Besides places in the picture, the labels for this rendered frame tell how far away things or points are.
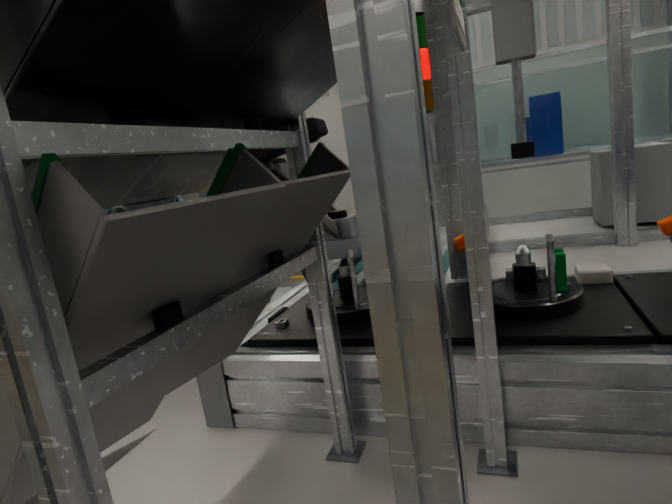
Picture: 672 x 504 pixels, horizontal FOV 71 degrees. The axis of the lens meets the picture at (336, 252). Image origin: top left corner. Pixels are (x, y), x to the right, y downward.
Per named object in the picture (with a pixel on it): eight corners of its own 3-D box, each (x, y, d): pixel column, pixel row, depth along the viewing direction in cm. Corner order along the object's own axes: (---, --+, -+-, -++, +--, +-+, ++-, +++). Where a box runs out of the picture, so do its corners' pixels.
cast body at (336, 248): (319, 261, 71) (311, 215, 70) (329, 254, 75) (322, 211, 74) (372, 256, 68) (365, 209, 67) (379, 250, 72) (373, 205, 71)
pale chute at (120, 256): (-2, 520, 33) (-37, 471, 34) (151, 419, 44) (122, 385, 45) (104, 220, 19) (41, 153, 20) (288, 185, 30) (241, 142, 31)
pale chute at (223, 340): (147, 407, 46) (120, 374, 48) (235, 352, 58) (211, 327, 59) (271, 186, 33) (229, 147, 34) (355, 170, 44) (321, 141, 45)
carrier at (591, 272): (428, 352, 58) (416, 254, 56) (448, 293, 80) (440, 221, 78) (657, 353, 49) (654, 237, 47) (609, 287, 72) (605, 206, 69)
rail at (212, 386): (206, 427, 66) (191, 355, 64) (370, 267, 148) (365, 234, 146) (240, 429, 64) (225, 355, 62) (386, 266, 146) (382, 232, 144)
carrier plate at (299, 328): (249, 353, 67) (246, 338, 66) (312, 300, 89) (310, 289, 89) (416, 352, 58) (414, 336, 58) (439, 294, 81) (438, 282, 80)
